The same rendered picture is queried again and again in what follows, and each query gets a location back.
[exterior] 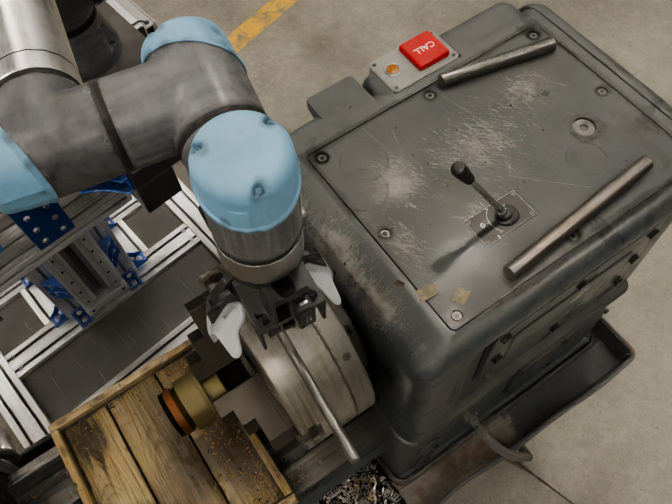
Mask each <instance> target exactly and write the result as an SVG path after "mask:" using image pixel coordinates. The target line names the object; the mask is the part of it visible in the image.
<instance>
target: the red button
mask: <svg viewBox="0 0 672 504"><path fill-rule="evenodd" d="M399 51H400V52H401V53H402V54H403V55H404V56H405V57H406V58H407V59H408V60H409V61H410V62H411V63H412V64H413V65H414V66H415V67H416V68H417V69H418V70H419V71H423V70H425V69H426V68H428V67H430V66H432V65H433V64H435V63H437V62H439V61H440V60H442V59H444V58H446V57H447V56H449V49H447V48H446V47H445V46H444V45H443V44H442V43H441V42H440V41H439V40H438V39H437V38H436V37H434V36H433V35H432V34H431V33H430V32H429V31H428V30H426V31H424V32H423V33H421V34H419V35H417V36H415V37H414V38H412V39H410V40H408V41H406V42H404V43H403V44H401V45H399Z"/></svg>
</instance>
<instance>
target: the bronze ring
mask: <svg viewBox="0 0 672 504"><path fill-rule="evenodd" d="M187 370H188V372H187V373H186V374H184V375H183V376H181V377H180V378H178V379H176V380H175V381H173V382H172V386H173V387H172V388H171V389H169V388H167V389H166V390H164V391H163V392H161V394H159V395H158V396H157V399H158V401H159V403H160V405H161V407H162V409H163V411H164V412H165V414H166V416H167V417H168V419H169V421H170V422H171V424H172V425H173V427H174V428H175V430H176V431H177V432H178V434H179V435H180V436H181V437H185V436H186V435H189V434H191V433H192V432H194V429H195V428H196V427H198V428H199V429H200V430H201V429H203V428H204V427H206V426H207V425H209V424H210V423H212V422H213V421H215V420H216V419H218V420H219V421H220V420H222V418H221V417H220V415H219V413H218V411H217V410H216V408H215V406H214V405H213V402H214V401H216V400H218V399H219V398H220V397H222V396H224V395H225V394H227V393H228V390H227V389H226V387H225V385H224V384H223V382H222V381H221V379H220V377H219V376H218V374H217V373H216V372H215V373H214V374H212V375H211V376H209V377H208V378H206V379H205V380H203V381H202V382H199V381H198V379H197V378H196V376H195V375H194V373H193V371H192V370H191V368H188V369H187Z"/></svg>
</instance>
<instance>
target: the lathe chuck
mask: <svg viewBox="0 0 672 504"><path fill-rule="evenodd" d="M226 271H227V269H226V268H225V266H224V265H223V263H221V264H219V265H218V266H216V267H214V268H213V269H211V270H210V271H208V272H206V273H205V274H203V275H201V276H200V277H199V282H200V285H201V287H202V289H203V291H204V292H205V291H208V290H209V292H211V291H212V290H213V288H214V287H215V286H216V285H217V284H218V283H219V282H220V281H219V282H218V283H216V284H215V283H214V282H213V283H212V284H210V285H209V286H208V290H207V288H206V286H205V285H204V283H203V282H205V281H206V280H208V279H210V278H209V277H210V276H212V275H214V274H215V273H217V274H218V273H221V274H222V275H223V274H224V273H225V272H226ZM223 276H224V275H223ZM244 310H245V308H244ZM293 320H294V321H296V319H295V318H294V319H293ZM285 331H286V333H287V334H288V336H289V338H290V339H291V341H292V343H293V345H294V346H295V348H296V350H297V351H298V353H299V355H300V356H301V358H302V360H303V361H304V363H305V365H306V367H307V368H308V370H309V372H310V373H311V375H312V377H313V378H314V380H315V382H316V383H317V385H318V387H319V389H320V390H321V392H322V394H323V395H324V397H325V399H326V400H327V402H328V404H329V406H330V407H331V409H332V411H333V412H334V414H335V416H336V417H337V419H338V421H339V422H340V424H341V426H343V425H345V424H346V423H348V422H349V421H351V420H352V419H353V418H355V417H356V415H357V410H356V406H355V403H354V400H353V397H352V395H351V392H350V390H349V388H348V386H347V384H346V382H345V380H344V378H343V376H342V374H341V372H340V370H339V368H338V366H337V364H336V362H335V361H334V359H333V357H332V355H331V354H330V352H329V350H328V348H327V347H326V345H325V343H324V342H323V340H322V338H321V337H320V335H319V334H318V332H317V330H316V329H315V327H314V326H313V324H312V323H311V324H309V325H307V326H306V327H305V328H303V329H301V328H300V326H299V325H298V322H297V321H296V325H295V327H293V328H290V329H287V330H285ZM239 334H240V340H241V345H242V347H243V349H244V351H245V354H246V353H247V355H248V356H249V358H250V359H251V361H252V362H253V364H254V366H255V367H256V369H257V370H258V372H259V374H260V376H261V377H262V379H263V380H264V382H265V383H266V385H267V386H268V388H269V389H270V391H271V392H272V394H273V395H274V397H275V398H276V400H277V401H278V403H279V404H280V405H281V407H282V408H283V410H284V411H285V413H286V414H287V416H288V417H289V419H290V420H291V422H292V423H293V425H294V426H295V428H296V429H297V431H298V432H299V434H300V435H304V434H306V433H307V432H309V431H308V429H309V428H310V427H312V426H313V425H315V424H316V425H319V427H320V429H321V432H319V435H318V436H316V437H315V438H313V439H309V440H308V441H306V442H305V443H304V441H303V440H302V438H301V437H300V435H299V434H298V435H299V436H297V437H296V438H297V440H298V441H299V442H300V444H301V445H302V446H303V447H304V448H305V449H308V450H309V449H311V448H312V447H314V446H315V445H316V444H318V443H319V442H321V441H322V440H324V439H325V438H326V437H328V436H329V435H331V434H332V433H333V432H332V430H331V428H330V427H329V425H328V423H327V421H326V420H325V418H324V416H323V415H322V413H321V411H320V409H319V408H318V406H317V404H316V402H315V401H314V399H313V397H312V395H311V394H310V392H309V390H308V389H307V387H306V385H305V383H304V382H303V380H302V378H301V376H300V375H299V373H298V371H297V369H296V368H295V366H294V364H293V363H292V361H291V359H290V357H289V356H288V354H287V352H286V350H285V349H284V347H283V345H282V343H281V342H280V340H279V338H278V337H277V335H274V336H273V337H271V338H269V336H268V334H267V333H265V334H263V336H264V339H265V342H266V346H267V349H266V350H264V348H263V346H262V344H261V342H260V340H259V338H258V336H257V335H256V333H255V331H254V328H253V325H252V322H251V319H250V317H249V316H248V314H247V312H246V310H245V321H244V323H243V324H242V326H241V328H240V331H239ZM245 354H244V355H245ZM298 432H297V433H298Z"/></svg>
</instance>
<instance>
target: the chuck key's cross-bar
mask: <svg viewBox="0 0 672 504"><path fill-rule="evenodd" d="M280 327H281V329H282V332H280V333H278V334H276V335H277V337H278V338H279V340H280V342H281V343H282V345H283V347H284V349H285V350H286V352H287V354H288V356H289V357H290V359H291V361H292V363H293V364H294V366H295V368H296V369H297V371H298V373H299V375H300V376H301V378H302V380H303V382H304V383H305V385H306V387H307V389H308V390H309V392H310V394H311V395H312V397H313V399H314V401H315V402H316V404H317V406H318V408H319V409H320V411H321V413H322V415H323V416H324V418H325V420H326V421H327V423H328V425H329V427H330V428H331V430H332V432H333V434H334V435H335V437H336V439H337V441H338V442H339V444H340V446H341V447H342V449H343V451H344V453H345V454H346V456H347V458H348V460H349V461H350V463H351V464H356V463H358V462H359V461H360V456H359V455H358V453H357V451H356V450H355V448H354V446H353V445H352V443H351V441H350V439H349V438H348V436H347V434H346V433H345V431H344V429H343V428H342V426H341V424H340V422H339V421H338V419H337V417H336V416H335V414H334V412H333V411H332V409H331V407H330V406H329V404H328V402H327V400H326V399H325V397H324V395H323V394H322V392H321V390H320V389H319V387H318V385H317V383H316V382H315V380H314V378H313V377H312V375H311V373H310V372H309V370H308V368H307V367H306V365H305V363H304V361H303V360H302V358H301V356H300V355H299V353H298V351H297V350H296V348H295V346H294V345H293V343H292V341H291V339H290V338H289V336H288V334H287V333H286V331H283V328H282V326H281V325H280Z"/></svg>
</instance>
